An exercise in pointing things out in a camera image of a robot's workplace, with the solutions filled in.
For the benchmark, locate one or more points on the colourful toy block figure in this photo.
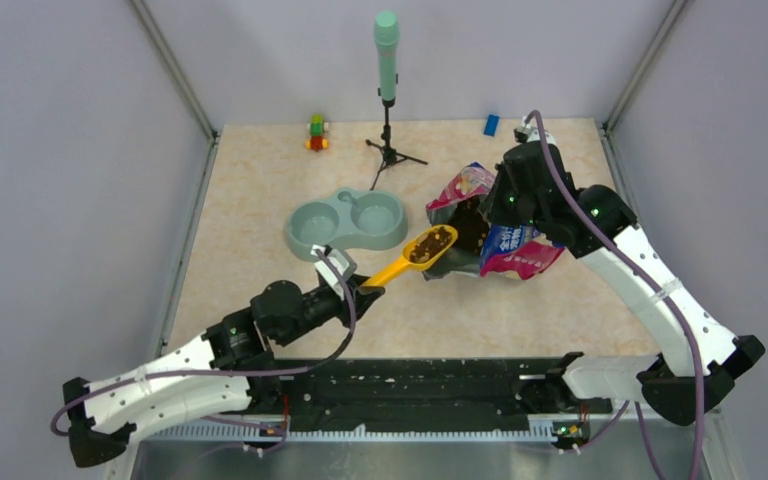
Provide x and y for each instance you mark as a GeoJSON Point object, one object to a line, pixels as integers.
{"type": "Point", "coordinates": [317, 129]}

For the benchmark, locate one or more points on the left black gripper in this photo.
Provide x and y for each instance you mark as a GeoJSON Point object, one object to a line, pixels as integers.
{"type": "Point", "coordinates": [367, 295]}

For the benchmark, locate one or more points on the green microphone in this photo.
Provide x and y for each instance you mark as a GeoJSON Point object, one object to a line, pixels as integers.
{"type": "Point", "coordinates": [386, 34]}

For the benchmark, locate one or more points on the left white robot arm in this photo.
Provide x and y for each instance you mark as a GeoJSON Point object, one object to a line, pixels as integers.
{"type": "Point", "coordinates": [229, 367]}

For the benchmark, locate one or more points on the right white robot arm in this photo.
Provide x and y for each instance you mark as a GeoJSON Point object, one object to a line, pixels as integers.
{"type": "Point", "coordinates": [699, 360]}

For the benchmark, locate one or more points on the cat food bag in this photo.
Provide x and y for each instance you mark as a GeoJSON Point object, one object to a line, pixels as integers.
{"type": "Point", "coordinates": [484, 248]}

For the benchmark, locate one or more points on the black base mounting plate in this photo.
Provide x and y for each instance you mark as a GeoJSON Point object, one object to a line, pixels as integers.
{"type": "Point", "coordinates": [438, 395]}

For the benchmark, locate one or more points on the yellow plastic scoop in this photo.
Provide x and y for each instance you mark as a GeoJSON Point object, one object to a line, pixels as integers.
{"type": "Point", "coordinates": [400, 266]}

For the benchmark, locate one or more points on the green double pet bowl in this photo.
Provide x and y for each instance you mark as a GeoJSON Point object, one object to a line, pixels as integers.
{"type": "Point", "coordinates": [347, 219]}

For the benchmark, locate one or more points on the grey cable duct strip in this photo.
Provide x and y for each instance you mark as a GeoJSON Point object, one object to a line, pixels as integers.
{"type": "Point", "coordinates": [539, 432]}

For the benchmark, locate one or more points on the blue block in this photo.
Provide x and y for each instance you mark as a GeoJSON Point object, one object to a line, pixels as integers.
{"type": "Point", "coordinates": [491, 125]}

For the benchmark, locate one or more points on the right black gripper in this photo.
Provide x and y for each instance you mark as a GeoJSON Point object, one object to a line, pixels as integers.
{"type": "Point", "coordinates": [491, 203]}

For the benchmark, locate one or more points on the black tripod microphone stand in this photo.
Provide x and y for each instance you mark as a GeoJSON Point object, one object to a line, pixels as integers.
{"type": "Point", "coordinates": [390, 156]}

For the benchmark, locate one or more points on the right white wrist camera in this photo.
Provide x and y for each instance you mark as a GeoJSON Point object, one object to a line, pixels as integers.
{"type": "Point", "coordinates": [529, 132]}

